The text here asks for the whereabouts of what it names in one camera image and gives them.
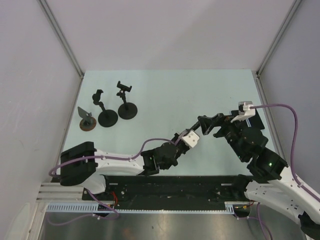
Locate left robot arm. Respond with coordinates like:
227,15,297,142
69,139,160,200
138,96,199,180
59,122,200,200

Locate black phone stand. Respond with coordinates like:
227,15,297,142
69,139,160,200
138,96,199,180
116,80,138,120
92,89,118,128

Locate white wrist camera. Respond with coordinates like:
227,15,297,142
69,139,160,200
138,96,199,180
181,130,200,148
230,101,256,123

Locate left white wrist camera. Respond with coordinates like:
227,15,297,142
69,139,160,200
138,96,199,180
181,130,200,148

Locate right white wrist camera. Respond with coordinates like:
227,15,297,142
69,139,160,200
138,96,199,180
230,101,256,123

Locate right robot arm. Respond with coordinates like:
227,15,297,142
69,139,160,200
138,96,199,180
197,113,320,240

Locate white cable duct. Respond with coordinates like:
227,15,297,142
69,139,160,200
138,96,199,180
46,201,245,215

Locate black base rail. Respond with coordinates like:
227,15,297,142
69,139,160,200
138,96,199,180
95,174,254,211

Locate rusty round phone stand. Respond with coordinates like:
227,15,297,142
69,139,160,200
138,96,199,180
77,106,97,132

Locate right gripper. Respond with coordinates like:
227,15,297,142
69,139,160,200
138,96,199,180
197,112,247,161

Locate blue-cased smartphone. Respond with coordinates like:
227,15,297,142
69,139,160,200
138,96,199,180
247,110,265,130

